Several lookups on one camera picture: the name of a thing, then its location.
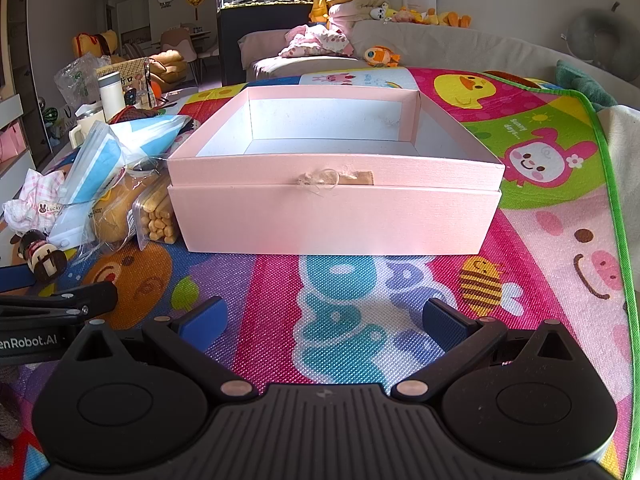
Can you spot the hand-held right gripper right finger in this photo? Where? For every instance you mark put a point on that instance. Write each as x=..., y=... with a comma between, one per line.
x=442, y=319

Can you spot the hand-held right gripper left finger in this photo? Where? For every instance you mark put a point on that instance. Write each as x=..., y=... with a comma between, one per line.
x=200, y=321

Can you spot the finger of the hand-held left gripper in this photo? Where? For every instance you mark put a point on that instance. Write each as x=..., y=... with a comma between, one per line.
x=75, y=300
x=15, y=279

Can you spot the wooden doll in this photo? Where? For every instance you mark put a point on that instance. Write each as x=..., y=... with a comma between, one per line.
x=42, y=260

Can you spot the pink white cloth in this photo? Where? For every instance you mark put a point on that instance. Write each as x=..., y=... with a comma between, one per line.
x=35, y=195

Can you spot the bagged bread loaf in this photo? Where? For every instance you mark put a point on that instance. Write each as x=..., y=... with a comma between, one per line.
x=112, y=215

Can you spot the biscuit stick packet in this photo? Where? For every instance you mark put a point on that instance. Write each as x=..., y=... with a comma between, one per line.
x=155, y=220

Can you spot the pink cardboard box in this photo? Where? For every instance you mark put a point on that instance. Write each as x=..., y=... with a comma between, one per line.
x=325, y=220

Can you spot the blue white plastic bag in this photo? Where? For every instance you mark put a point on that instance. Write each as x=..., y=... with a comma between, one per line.
x=150, y=132

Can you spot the colourful cartoon play mat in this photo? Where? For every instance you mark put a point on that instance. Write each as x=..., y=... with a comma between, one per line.
x=380, y=280

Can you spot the pink paper bag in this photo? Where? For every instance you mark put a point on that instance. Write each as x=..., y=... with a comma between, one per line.
x=11, y=142

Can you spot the white mug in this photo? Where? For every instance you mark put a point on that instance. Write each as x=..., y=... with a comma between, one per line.
x=85, y=127

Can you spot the white thermos bottle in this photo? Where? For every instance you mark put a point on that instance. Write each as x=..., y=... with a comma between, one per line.
x=111, y=97

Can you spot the clear plastic bag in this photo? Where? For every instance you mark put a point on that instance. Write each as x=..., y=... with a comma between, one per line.
x=75, y=82

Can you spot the beige patterned paper bag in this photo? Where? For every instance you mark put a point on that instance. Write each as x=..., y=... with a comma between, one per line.
x=132, y=75

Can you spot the white blanket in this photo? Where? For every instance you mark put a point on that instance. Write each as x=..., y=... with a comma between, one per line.
x=627, y=170

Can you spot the large yellow duck plush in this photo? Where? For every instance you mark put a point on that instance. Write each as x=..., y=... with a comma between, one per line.
x=95, y=42

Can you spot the orange fish plush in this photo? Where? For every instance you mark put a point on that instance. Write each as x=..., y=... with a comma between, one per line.
x=380, y=55

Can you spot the beige sofa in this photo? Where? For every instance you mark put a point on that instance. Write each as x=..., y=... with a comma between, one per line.
x=450, y=45

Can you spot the brown dining chair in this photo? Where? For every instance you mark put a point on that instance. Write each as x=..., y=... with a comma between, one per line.
x=177, y=45

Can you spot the black tank cabinet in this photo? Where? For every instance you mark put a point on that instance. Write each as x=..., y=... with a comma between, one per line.
x=235, y=45

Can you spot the pile of yellow plush toys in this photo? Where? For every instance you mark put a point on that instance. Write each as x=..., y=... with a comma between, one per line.
x=440, y=19

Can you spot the pink clothes pile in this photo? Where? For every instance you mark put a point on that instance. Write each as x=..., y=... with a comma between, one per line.
x=315, y=42

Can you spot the pink pillow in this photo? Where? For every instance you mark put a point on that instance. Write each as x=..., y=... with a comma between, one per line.
x=350, y=12

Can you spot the small yellow plush toy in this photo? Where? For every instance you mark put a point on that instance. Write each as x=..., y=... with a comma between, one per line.
x=317, y=10

